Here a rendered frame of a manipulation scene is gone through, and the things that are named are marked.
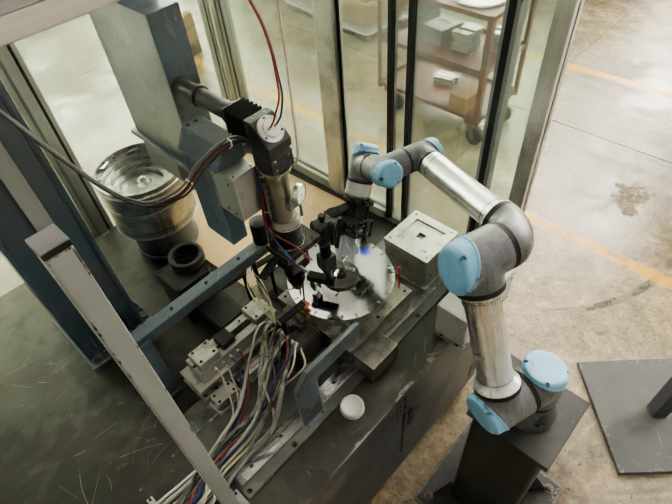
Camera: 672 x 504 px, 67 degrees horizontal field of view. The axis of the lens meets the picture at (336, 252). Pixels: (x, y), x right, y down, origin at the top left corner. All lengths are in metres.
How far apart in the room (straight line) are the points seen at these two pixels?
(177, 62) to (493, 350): 0.98
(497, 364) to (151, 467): 0.97
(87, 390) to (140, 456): 0.31
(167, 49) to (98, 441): 1.10
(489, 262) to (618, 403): 1.57
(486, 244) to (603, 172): 2.62
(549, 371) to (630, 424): 1.18
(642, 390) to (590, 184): 1.42
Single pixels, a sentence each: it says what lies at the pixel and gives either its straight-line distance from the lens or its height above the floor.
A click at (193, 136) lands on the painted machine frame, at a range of 1.19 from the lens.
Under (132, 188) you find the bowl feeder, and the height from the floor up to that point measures 1.04.
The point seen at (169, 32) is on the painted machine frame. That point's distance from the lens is 1.26.
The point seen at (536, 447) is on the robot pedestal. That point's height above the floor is 0.75.
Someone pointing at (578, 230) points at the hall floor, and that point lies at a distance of 3.23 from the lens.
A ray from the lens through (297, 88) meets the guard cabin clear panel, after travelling 2.04.
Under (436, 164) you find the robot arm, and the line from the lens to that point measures 1.37.
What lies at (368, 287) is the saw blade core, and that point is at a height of 0.95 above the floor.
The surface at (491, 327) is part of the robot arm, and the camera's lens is 1.21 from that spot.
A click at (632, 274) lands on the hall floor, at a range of 3.10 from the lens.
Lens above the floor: 2.15
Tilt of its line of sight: 47 degrees down
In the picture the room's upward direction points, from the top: 6 degrees counter-clockwise
